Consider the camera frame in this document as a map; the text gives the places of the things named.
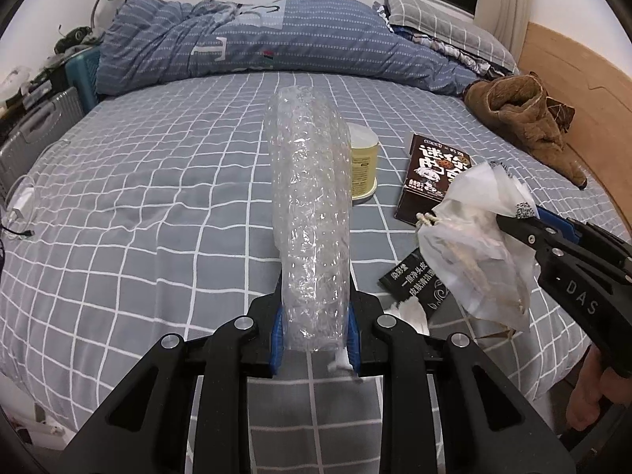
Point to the grey suitcase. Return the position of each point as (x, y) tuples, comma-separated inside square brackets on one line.
[(34, 128)]

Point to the person's right hand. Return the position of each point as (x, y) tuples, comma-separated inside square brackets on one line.
[(587, 385)]

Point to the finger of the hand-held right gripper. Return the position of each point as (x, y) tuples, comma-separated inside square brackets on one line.
[(555, 219), (523, 229)]

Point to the teal plastic stool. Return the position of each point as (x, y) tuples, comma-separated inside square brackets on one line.
[(81, 79)]

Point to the white charger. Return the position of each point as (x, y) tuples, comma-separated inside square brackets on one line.
[(22, 202)]

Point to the dark brown cookie box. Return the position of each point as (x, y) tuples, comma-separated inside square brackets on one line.
[(429, 177)]

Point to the dark brown patterned cloth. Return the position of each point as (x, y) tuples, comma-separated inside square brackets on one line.
[(563, 113)]

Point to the bed with grey checked sheet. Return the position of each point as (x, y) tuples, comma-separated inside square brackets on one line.
[(148, 207)]

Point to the white tissue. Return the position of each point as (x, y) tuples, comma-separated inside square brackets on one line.
[(412, 313)]

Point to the blue striped quilt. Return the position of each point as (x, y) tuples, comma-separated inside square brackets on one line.
[(296, 39)]

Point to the grey checked pillow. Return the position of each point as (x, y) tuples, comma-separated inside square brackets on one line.
[(444, 19)]

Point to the clear bubble wrap roll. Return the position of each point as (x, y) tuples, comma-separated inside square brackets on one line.
[(306, 207)]

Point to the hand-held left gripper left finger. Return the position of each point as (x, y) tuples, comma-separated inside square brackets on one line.
[(277, 338)]

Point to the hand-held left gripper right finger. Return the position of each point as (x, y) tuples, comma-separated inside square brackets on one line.
[(353, 340)]

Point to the wooden headboard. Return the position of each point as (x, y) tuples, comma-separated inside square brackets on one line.
[(592, 108)]

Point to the black wet wipe packet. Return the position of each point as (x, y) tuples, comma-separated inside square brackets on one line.
[(410, 281)]

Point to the yellow paper cup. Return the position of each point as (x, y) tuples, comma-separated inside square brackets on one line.
[(364, 168)]

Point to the printed blue white cloth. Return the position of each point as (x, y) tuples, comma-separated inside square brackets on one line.
[(454, 57)]

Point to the brown fleece garment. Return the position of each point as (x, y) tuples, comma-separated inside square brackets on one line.
[(518, 113)]

